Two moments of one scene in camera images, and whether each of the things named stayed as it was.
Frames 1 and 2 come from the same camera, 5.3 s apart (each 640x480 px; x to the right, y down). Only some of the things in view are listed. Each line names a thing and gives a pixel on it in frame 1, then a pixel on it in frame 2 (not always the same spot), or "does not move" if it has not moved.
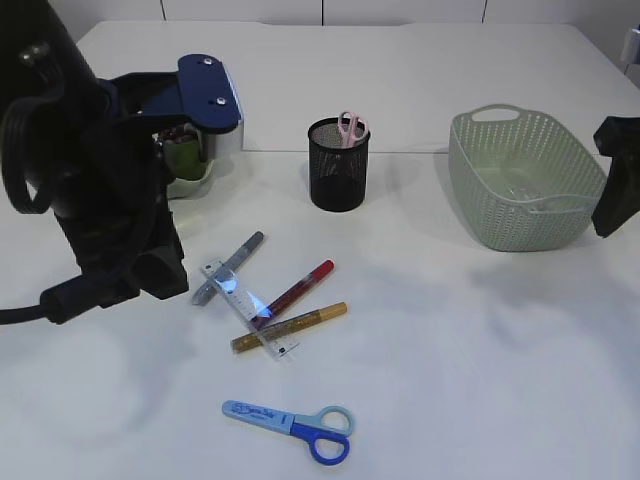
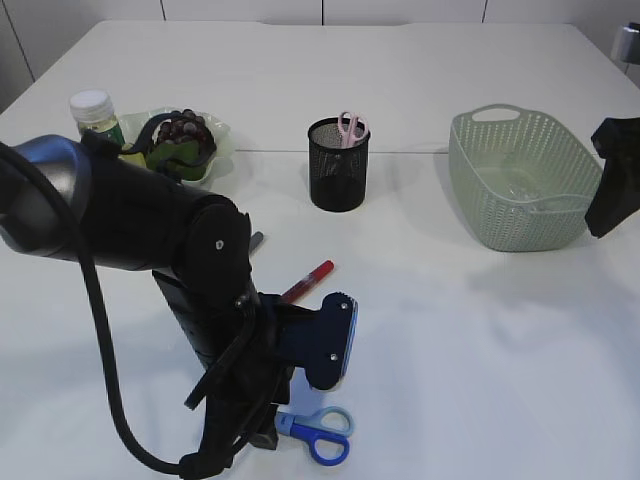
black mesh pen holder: x=338 y=173 does not move
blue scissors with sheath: x=324 y=430 does not move
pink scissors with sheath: x=352 y=128 does not move
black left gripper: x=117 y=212 to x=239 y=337
